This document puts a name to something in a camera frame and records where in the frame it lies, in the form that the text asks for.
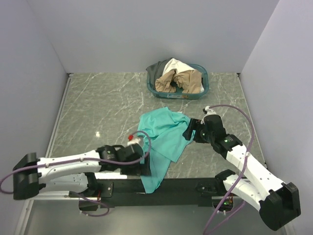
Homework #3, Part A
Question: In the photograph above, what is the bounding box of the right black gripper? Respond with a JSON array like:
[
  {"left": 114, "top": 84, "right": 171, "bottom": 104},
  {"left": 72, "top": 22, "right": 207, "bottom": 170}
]
[{"left": 182, "top": 118, "right": 214, "bottom": 144}]

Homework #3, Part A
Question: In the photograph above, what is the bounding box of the teal t shirt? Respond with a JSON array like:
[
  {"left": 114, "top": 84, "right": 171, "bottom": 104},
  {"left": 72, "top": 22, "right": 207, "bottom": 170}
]
[{"left": 137, "top": 107, "right": 192, "bottom": 194}]

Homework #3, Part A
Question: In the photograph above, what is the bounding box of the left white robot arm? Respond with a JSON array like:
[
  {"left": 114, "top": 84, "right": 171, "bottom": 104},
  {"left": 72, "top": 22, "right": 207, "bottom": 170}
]
[{"left": 13, "top": 142, "right": 151, "bottom": 200}]

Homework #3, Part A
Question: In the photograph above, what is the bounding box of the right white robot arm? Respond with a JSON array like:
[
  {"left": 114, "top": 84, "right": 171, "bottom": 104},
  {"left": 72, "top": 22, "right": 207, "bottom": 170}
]
[{"left": 182, "top": 114, "right": 301, "bottom": 231}]

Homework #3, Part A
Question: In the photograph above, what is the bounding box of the teal plastic laundry basket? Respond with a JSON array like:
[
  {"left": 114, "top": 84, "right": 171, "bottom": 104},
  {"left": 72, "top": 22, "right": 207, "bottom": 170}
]
[{"left": 146, "top": 64, "right": 209, "bottom": 100}]

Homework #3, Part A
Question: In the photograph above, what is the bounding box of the beige t shirt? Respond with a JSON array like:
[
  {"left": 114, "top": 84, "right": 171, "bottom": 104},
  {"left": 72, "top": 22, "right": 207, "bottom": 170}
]
[{"left": 155, "top": 70, "right": 202, "bottom": 94}]

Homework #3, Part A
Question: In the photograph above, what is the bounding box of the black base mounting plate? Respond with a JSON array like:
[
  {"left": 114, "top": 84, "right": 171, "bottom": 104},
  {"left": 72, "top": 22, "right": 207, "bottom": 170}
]
[{"left": 68, "top": 178, "right": 243, "bottom": 212}]

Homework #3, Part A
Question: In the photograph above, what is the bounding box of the white t shirt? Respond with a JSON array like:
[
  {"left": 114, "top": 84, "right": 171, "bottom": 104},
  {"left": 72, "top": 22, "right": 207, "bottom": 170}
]
[{"left": 162, "top": 58, "right": 204, "bottom": 92}]

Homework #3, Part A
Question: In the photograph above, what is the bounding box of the dark grey t shirt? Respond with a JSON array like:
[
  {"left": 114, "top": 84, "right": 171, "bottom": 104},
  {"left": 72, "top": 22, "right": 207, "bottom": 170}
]
[{"left": 146, "top": 58, "right": 171, "bottom": 88}]

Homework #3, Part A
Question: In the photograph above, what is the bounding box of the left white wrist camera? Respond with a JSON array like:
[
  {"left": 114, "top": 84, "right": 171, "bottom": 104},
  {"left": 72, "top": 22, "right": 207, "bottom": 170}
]
[{"left": 127, "top": 134, "right": 143, "bottom": 146}]

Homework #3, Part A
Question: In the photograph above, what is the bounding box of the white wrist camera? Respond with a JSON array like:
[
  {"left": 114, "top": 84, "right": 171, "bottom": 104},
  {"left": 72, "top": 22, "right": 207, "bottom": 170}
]
[
  {"left": 202, "top": 106, "right": 217, "bottom": 117},
  {"left": 127, "top": 134, "right": 143, "bottom": 146}
]

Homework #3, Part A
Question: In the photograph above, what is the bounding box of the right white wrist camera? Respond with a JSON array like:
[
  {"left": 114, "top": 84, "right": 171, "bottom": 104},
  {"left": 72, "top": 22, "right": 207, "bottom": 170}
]
[{"left": 202, "top": 106, "right": 217, "bottom": 117}]

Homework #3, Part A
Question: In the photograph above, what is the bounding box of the aluminium frame rail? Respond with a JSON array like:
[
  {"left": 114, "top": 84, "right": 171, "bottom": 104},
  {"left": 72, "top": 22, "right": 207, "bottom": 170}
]
[{"left": 25, "top": 178, "right": 286, "bottom": 201}]

